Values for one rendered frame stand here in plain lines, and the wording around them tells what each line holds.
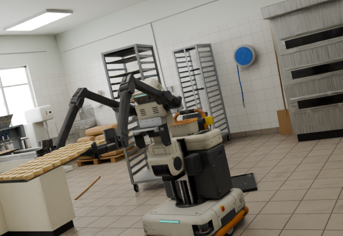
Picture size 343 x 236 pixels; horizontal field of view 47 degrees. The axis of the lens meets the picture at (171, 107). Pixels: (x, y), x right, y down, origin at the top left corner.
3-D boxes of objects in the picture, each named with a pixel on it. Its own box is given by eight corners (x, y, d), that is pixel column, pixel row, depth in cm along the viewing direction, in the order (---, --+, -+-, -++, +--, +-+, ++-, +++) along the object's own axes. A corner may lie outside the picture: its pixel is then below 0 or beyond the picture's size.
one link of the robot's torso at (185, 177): (176, 178, 322) (169, 149, 320) (205, 177, 305) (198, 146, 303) (156, 189, 301) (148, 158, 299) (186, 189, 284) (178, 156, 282)
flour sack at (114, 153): (116, 155, 776) (115, 148, 775) (99, 158, 796) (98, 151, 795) (136, 147, 839) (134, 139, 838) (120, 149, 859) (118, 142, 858)
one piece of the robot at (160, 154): (165, 168, 330) (141, 99, 319) (202, 165, 307) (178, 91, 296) (146, 182, 309) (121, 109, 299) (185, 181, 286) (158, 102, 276)
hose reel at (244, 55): (267, 102, 698) (254, 42, 692) (265, 104, 686) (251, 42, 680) (245, 106, 720) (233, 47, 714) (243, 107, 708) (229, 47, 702)
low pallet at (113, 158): (74, 167, 828) (73, 161, 827) (98, 156, 897) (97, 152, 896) (119, 161, 768) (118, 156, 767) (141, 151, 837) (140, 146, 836)
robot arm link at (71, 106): (86, 99, 273) (76, 99, 280) (79, 96, 269) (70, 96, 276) (63, 158, 260) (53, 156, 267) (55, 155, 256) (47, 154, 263)
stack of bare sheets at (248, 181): (257, 190, 402) (256, 187, 401) (218, 197, 408) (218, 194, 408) (253, 175, 461) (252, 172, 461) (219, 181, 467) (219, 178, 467)
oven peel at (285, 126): (280, 135, 664) (260, 17, 674) (280, 135, 666) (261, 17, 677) (298, 133, 648) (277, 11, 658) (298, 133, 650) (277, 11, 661)
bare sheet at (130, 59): (136, 56, 480) (136, 55, 480) (106, 63, 492) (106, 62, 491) (152, 56, 537) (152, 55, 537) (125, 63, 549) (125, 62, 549)
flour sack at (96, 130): (84, 137, 825) (83, 130, 824) (96, 133, 863) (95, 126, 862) (113, 132, 794) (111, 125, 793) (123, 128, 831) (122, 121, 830)
